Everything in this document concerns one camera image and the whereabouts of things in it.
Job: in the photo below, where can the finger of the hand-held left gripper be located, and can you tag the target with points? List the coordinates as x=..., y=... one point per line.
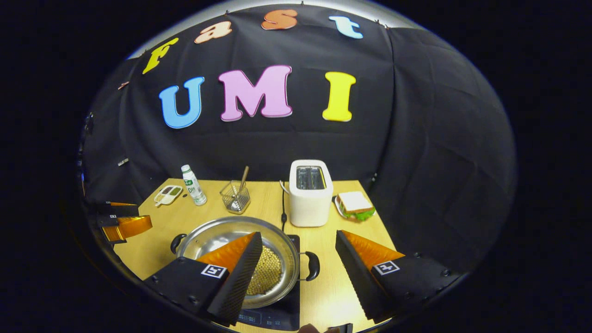
x=108, y=210
x=132, y=226

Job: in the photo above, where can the white drink bottle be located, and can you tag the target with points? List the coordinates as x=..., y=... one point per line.
x=195, y=189

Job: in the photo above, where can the white toaster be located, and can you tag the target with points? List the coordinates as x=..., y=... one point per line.
x=311, y=203

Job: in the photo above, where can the small wooden clothespin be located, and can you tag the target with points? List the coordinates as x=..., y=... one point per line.
x=122, y=85

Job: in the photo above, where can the sandwich with green lettuce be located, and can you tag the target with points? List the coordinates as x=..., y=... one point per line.
x=355, y=203

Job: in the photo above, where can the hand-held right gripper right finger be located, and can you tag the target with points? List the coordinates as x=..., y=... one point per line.
x=354, y=273

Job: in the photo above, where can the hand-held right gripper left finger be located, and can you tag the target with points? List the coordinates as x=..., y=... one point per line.
x=240, y=282

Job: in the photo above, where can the white divided bean dish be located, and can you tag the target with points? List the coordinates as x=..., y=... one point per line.
x=167, y=195

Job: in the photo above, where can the black induction cooktop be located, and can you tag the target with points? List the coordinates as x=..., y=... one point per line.
x=282, y=317

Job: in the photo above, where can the pile of yellow soybeans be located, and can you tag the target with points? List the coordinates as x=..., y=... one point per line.
x=268, y=273

